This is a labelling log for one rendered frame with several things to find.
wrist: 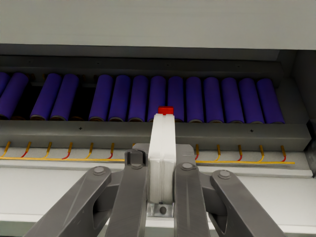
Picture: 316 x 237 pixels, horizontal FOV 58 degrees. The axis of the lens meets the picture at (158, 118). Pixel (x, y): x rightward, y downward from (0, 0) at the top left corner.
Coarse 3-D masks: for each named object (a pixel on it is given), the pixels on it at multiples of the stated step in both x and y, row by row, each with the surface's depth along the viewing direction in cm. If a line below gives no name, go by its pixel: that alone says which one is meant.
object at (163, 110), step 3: (159, 108) 22; (162, 108) 22; (165, 108) 22; (168, 108) 22; (171, 108) 22; (159, 111) 22; (162, 111) 22; (165, 111) 22; (168, 111) 22; (171, 111) 22; (165, 114) 22
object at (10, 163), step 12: (36, 168) 27; (48, 168) 27; (60, 168) 27; (72, 168) 27; (84, 168) 27; (120, 168) 27; (204, 168) 27; (216, 168) 27; (228, 168) 27; (240, 168) 27; (252, 168) 27; (264, 168) 27
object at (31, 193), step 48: (0, 48) 34; (48, 48) 34; (96, 48) 33; (144, 48) 33; (192, 48) 33; (240, 48) 33; (288, 96) 33; (0, 192) 26; (48, 192) 26; (288, 192) 26
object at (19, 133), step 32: (0, 128) 28; (32, 128) 28; (64, 128) 28; (96, 128) 27; (128, 128) 27; (192, 128) 27; (224, 128) 27; (256, 128) 27; (288, 128) 27; (96, 160) 27
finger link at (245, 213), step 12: (216, 180) 14; (228, 180) 14; (228, 192) 13; (240, 192) 13; (228, 204) 12; (240, 204) 12; (252, 204) 12; (216, 216) 14; (228, 216) 12; (240, 216) 11; (252, 216) 11; (264, 216) 11; (216, 228) 14; (228, 228) 12; (240, 228) 11; (252, 228) 11; (264, 228) 11; (276, 228) 11
